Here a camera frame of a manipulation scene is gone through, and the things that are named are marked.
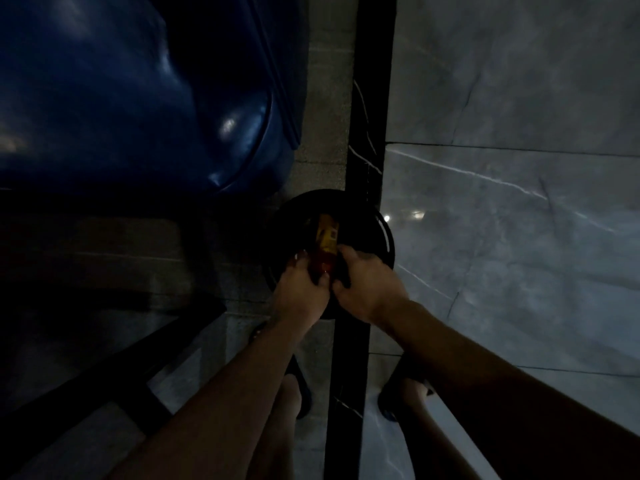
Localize black right sandal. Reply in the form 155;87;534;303
377;354;437;424

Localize person's leg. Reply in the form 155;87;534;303
399;379;482;480
246;374;304;480

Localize black left sandal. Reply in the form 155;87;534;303
248;321;314;421

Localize person's right forearm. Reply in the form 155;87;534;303
382;300;640;480

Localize black round trash bin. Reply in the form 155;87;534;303
262;189;396;321

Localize orange snack packet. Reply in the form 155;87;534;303
310;214;342;276

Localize person's left hand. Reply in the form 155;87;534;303
271;251;332;339

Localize person's right hand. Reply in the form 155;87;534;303
332;245;412;329

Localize person's right leg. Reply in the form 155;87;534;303
399;379;482;480

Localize black sandal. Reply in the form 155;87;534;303
377;354;437;424
248;321;314;421

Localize black metal frame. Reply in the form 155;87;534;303
0;210;228;468

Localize person's left leg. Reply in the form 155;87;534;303
246;374;304;480

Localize large blue plastic barrel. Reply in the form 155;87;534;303
0;0;309;196

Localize person's left forearm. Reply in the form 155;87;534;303
106;320;307;480

